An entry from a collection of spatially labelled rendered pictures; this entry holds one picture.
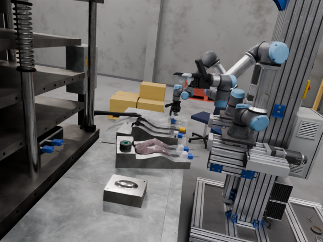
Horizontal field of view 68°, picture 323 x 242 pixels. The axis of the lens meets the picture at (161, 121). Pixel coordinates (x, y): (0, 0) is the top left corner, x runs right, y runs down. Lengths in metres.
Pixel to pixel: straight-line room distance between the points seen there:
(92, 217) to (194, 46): 7.22
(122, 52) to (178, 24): 2.09
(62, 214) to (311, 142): 1.65
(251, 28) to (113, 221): 7.42
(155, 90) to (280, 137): 3.24
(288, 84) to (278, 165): 0.57
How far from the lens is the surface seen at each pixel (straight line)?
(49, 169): 1.65
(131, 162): 1.58
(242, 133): 1.72
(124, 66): 8.60
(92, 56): 1.99
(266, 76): 1.54
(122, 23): 8.57
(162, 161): 1.61
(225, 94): 1.42
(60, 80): 1.71
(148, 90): 4.81
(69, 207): 1.32
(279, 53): 1.52
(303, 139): 1.98
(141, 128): 1.91
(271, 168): 1.72
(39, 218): 1.29
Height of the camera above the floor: 1.64
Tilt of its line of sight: 20 degrees down
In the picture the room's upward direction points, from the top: 7 degrees clockwise
